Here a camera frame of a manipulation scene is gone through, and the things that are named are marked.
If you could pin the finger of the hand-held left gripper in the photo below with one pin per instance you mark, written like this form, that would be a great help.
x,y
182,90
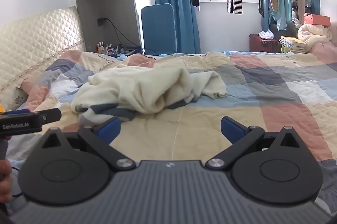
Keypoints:
x,y
50,115
19,111

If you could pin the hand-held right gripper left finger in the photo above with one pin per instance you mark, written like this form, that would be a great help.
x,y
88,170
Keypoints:
x,y
109,129

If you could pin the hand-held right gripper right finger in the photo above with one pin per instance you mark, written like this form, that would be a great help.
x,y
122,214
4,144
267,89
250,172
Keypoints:
x,y
232,129

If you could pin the cream sweater with blue stripes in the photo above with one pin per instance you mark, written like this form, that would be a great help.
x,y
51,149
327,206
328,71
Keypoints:
x,y
137,87

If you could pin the person's left hand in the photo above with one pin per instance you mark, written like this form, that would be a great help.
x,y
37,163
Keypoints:
x,y
5,181

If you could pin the floral pillow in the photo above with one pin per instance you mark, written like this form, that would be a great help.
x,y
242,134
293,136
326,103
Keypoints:
x,y
13,100

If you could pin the patchwork quilt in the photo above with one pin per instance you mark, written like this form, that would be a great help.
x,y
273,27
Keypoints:
x,y
263,97

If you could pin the cream quilted headboard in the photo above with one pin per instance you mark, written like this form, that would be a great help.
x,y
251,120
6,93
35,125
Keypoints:
x,y
39,37

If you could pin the cluster of small bottles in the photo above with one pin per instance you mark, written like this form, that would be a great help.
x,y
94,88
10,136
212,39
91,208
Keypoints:
x,y
104,48

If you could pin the blue patterned box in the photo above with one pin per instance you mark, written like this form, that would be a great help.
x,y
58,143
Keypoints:
x,y
130,50

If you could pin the red-brown chest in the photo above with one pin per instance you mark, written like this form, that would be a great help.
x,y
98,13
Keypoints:
x,y
263,45

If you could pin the white plastic bag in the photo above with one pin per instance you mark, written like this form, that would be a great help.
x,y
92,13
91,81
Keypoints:
x,y
266,35

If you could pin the stack of books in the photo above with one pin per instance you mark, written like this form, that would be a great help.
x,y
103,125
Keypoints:
x,y
293,44

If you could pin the blue curtain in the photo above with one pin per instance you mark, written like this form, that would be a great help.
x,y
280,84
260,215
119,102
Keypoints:
x,y
184,21

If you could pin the pink blanket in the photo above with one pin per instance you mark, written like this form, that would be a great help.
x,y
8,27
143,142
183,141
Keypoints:
x,y
325,48

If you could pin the cream fluffy blanket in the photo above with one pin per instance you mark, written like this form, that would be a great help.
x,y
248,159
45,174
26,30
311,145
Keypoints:
x,y
314,35

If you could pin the striped hanging garment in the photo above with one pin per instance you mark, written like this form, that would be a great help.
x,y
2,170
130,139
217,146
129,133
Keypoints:
x,y
234,4

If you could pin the grey tall cabinet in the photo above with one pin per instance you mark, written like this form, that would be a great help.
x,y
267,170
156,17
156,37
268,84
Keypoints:
x,y
105,0

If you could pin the orange box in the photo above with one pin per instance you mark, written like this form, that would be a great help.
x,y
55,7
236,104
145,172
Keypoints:
x,y
317,20

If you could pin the black wall socket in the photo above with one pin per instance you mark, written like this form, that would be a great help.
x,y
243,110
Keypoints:
x,y
100,22

